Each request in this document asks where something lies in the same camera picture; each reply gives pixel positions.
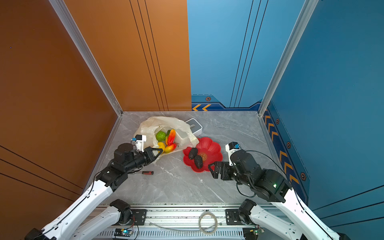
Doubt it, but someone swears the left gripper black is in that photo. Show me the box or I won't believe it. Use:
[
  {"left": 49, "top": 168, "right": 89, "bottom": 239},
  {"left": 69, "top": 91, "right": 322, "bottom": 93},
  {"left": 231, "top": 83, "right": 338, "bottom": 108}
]
[{"left": 124, "top": 147, "right": 163, "bottom": 175}]

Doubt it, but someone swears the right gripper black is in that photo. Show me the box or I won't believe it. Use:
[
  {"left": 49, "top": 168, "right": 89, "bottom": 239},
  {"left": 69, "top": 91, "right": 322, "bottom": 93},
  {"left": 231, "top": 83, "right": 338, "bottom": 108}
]
[{"left": 207, "top": 160, "right": 252, "bottom": 187}]

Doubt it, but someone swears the yellow bumpy fruit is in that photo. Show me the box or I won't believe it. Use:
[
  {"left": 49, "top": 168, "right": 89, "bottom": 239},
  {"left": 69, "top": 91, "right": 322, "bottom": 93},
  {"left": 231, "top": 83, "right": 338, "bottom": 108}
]
[{"left": 158, "top": 142, "right": 166, "bottom": 152}]

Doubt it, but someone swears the orange yellow mango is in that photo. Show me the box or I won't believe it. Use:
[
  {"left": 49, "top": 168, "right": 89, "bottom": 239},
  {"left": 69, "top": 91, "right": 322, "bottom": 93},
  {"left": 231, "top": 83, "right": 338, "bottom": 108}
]
[{"left": 164, "top": 143, "right": 178, "bottom": 154}]

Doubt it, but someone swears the green custard apple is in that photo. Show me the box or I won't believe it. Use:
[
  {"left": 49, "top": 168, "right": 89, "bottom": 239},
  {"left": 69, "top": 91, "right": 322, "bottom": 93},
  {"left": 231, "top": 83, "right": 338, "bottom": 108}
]
[{"left": 156, "top": 131, "right": 167, "bottom": 142}]

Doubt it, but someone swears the red yellow mango top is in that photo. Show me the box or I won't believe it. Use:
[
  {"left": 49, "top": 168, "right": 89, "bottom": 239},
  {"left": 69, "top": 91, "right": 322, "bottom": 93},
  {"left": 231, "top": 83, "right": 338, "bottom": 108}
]
[{"left": 166, "top": 129, "right": 176, "bottom": 146}]

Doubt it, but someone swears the cream plastic bag orange print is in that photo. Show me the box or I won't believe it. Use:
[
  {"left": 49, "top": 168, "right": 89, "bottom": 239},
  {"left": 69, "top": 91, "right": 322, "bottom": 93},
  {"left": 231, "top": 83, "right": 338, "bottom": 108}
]
[{"left": 134, "top": 117, "right": 199, "bottom": 157}]

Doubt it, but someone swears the dark avocado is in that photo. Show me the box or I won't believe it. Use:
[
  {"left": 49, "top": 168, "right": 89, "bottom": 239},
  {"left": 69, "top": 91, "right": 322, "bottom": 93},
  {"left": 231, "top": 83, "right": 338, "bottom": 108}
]
[
  {"left": 194, "top": 155, "right": 204, "bottom": 169},
  {"left": 188, "top": 148, "right": 198, "bottom": 160}
]

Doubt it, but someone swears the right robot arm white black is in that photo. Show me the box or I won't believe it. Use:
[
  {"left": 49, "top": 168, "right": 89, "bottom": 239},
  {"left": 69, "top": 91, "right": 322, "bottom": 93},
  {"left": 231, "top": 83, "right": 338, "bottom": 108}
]
[{"left": 209, "top": 148, "right": 349, "bottom": 240}]

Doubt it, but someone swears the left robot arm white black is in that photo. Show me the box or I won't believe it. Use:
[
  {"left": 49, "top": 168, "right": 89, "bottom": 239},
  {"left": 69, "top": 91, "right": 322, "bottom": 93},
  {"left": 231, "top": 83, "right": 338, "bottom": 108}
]
[{"left": 25, "top": 143, "right": 163, "bottom": 240}]

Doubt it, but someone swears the red flower-shaped plate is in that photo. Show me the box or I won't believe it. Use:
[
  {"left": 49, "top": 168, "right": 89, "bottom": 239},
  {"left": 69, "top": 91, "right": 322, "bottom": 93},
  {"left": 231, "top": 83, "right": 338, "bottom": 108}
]
[{"left": 183, "top": 137, "right": 223, "bottom": 173}]

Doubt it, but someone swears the white grey tissue box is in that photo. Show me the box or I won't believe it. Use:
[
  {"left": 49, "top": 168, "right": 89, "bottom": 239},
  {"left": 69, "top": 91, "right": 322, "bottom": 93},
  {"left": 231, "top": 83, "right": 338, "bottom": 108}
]
[{"left": 176, "top": 118, "right": 203, "bottom": 140}]

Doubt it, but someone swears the right green circuit board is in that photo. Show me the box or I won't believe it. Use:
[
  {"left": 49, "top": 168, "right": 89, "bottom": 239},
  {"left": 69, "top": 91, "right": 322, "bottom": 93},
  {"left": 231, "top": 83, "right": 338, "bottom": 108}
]
[{"left": 243, "top": 228, "right": 265, "bottom": 240}]

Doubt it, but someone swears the green circuit board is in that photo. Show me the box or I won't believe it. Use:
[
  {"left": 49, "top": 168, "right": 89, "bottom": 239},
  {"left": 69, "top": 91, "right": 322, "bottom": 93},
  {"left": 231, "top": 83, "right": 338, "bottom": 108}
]
[
  {"left": 243, "top": 228, "right": 265, "bottom": 240},
  {"left": 114, "top": 228, "right": 134, "bottom": 238}
]

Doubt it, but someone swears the left green circuit board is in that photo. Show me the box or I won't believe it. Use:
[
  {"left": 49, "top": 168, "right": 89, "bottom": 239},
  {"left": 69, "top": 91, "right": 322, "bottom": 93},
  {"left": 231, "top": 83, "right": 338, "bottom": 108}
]
[{"left": 114, "top": 228, "right": 134, "bottom": 238}]

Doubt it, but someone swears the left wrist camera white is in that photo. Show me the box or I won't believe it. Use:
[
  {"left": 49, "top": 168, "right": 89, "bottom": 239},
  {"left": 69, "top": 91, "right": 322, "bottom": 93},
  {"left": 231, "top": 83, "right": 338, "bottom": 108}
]
[{"left": 131, "top": 135, "right": 147, "bottom": 152}]

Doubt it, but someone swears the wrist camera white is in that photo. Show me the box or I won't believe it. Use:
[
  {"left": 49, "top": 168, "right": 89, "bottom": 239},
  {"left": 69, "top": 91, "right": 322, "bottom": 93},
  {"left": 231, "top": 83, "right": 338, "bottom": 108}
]
[
  {"left": 131, "top": 135, "right": 147, "bottom": 152},
  {"left": 225, "top": 142, "right": 241, "bottom": 166}
]

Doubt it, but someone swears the ratchet wrench red handle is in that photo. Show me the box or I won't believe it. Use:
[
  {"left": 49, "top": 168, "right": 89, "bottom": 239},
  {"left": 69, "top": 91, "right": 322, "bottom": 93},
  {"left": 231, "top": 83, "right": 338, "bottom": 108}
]
[{"left": 134, "top": 171, "right": 154, "bottom": 175}]

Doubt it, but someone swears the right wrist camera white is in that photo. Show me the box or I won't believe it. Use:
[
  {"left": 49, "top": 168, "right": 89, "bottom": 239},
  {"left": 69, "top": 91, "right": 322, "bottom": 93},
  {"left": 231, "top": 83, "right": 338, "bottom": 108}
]
[{"left": 225, "top": 142, "right": 241, "bottom": 166}]

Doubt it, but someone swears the coiled grey cable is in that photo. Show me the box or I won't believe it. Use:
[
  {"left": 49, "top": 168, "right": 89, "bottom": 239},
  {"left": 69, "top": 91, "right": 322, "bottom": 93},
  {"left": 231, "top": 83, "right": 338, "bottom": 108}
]
[{"left": 197, "top": 211, "right": 219, "bottom": 235}]

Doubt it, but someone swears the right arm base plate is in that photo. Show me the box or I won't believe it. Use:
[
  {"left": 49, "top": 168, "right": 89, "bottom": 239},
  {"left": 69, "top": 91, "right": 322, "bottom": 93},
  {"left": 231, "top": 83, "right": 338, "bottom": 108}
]
[{"left": 225, "top": 209, "right": 243, "bottom": 226}]

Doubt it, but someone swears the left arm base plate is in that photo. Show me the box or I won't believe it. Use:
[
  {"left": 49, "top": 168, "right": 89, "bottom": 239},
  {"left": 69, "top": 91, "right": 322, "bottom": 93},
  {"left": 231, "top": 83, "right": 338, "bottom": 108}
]
[{"left": 126, "top": 209, "right": 148, "bottom": 227}]

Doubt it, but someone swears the aluminium front rail frame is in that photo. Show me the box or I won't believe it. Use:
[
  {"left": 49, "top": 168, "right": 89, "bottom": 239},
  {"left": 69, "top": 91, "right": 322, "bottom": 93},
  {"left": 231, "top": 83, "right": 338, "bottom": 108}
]
[{"left": 53, "top": 202, "right": 319, "bottom": 240}]

